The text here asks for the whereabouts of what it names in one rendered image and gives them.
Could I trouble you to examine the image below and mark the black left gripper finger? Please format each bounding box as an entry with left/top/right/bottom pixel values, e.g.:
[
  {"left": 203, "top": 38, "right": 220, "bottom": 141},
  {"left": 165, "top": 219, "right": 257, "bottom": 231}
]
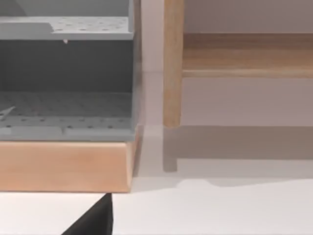
[{"left": 61, "top": 193, "right": 114, "bottom": 235}]

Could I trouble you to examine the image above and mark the pale wooden drawer front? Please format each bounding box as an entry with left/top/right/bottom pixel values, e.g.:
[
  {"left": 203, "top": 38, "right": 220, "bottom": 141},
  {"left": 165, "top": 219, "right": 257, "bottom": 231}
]
[{"left": 0, "top": 125, "right": 140, "bottom": 193}]

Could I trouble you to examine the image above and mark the grey pierced drawer cabinet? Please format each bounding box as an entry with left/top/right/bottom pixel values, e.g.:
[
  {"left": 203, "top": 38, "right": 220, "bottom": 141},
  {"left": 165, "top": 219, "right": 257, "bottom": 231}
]
[{"left": 0, "top": 0, "right": 142, "bottom": 142}]

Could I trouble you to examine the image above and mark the open wooden shelf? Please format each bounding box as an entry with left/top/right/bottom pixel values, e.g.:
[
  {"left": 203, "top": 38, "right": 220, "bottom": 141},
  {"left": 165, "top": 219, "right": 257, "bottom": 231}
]
[{"left": 163, "top": 0, "right": 313, "bottom": 128}]

